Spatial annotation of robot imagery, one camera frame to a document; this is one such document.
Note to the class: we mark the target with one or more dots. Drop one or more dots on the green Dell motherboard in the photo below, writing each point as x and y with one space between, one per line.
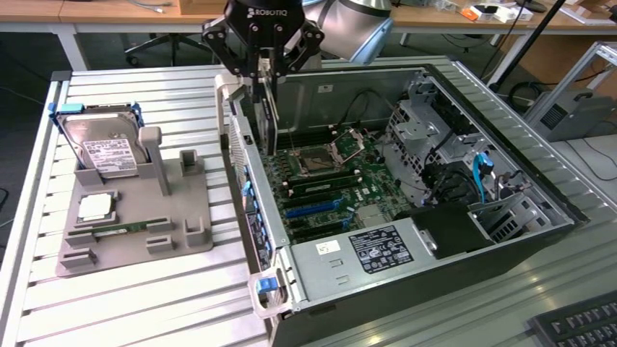
378 179

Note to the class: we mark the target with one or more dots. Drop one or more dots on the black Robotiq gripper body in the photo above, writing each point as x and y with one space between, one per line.
265 25

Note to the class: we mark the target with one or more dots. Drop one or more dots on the black plastic shroud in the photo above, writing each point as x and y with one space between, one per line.
447 231

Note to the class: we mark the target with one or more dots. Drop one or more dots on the black RAM slot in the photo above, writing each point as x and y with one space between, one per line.
305 132
304 129
317 174
308 140
320 178
306 136
321 181

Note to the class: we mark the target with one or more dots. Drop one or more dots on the gray metal control box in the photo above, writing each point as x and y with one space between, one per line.
578 115

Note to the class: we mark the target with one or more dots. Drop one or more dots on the gray plastic parts rack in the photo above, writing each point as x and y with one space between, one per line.
140 213

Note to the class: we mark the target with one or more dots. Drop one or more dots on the black tripod pole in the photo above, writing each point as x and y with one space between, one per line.
530 39

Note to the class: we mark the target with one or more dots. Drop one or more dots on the hard disk in blue carrier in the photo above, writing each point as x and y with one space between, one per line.
90 130

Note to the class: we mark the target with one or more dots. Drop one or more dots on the slotted metal disk bay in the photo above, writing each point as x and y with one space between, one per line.
506 220

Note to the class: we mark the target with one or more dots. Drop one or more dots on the black keyboard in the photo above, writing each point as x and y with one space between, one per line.
578 325

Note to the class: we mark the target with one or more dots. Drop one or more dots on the white paper stack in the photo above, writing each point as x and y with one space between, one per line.
587 18

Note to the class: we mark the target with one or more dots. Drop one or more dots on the wooden box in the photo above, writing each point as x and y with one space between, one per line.
202 6

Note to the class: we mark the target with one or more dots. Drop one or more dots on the thin socket locking lever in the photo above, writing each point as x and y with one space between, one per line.
290 139

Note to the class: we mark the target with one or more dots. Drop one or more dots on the black open PC case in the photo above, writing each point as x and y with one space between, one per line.
346 314

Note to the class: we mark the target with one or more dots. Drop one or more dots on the silver CPU chip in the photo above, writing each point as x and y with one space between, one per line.
96 207

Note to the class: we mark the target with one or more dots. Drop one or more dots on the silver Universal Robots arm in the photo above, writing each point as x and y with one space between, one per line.
346 25

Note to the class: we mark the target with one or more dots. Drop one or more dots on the wooden desk with white frame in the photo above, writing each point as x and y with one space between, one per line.
28 11
433 20

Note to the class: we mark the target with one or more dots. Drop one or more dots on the clear plastic container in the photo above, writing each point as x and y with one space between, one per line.
442 4

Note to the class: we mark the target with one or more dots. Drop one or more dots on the metal socket cover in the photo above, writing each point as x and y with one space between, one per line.
354 133

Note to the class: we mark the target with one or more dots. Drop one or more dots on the black monitor base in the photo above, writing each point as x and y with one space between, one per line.
530 4

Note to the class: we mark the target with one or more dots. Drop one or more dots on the black office chair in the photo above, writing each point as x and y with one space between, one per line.
173 45

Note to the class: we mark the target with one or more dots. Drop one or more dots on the silver chipset heatsink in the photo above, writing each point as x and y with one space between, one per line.
374 218

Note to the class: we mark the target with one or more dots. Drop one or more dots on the graphics card with black shroud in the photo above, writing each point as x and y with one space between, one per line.
269 119

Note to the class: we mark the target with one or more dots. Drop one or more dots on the white cardboard box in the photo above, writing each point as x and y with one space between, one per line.
513 15

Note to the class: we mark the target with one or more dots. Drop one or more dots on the orange and white box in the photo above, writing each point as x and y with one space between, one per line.
467 13

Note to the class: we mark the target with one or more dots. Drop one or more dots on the grey box on right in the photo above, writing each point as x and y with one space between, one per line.
581 72

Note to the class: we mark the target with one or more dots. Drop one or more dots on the black and white box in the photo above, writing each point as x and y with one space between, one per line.
483 9

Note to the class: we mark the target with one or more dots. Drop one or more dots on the wooden block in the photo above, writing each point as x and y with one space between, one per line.
597 5

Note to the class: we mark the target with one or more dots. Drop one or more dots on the gray power supply unit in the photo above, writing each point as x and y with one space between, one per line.
328 274

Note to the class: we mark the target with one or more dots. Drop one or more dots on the green RAM stick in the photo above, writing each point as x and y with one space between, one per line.
120 228

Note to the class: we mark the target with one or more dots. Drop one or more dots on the CPU socket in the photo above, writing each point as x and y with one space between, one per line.
316 160

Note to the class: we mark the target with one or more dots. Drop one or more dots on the perforated metal disk bay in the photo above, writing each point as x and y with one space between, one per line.
414 130

